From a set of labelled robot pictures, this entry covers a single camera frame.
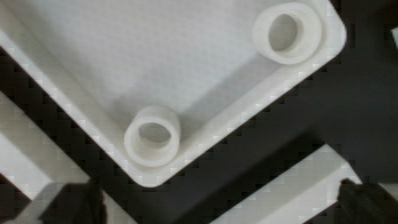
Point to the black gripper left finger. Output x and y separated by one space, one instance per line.
77 207

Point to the white front fence wall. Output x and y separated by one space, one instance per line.
297 199

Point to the white desk top tray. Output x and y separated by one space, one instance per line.
128 53

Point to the white left fence block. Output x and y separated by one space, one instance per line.
37 168

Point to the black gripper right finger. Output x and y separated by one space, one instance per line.
368 204

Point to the white fence block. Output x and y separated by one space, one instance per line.
395 36
37 168

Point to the white right fence block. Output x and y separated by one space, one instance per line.
395 36

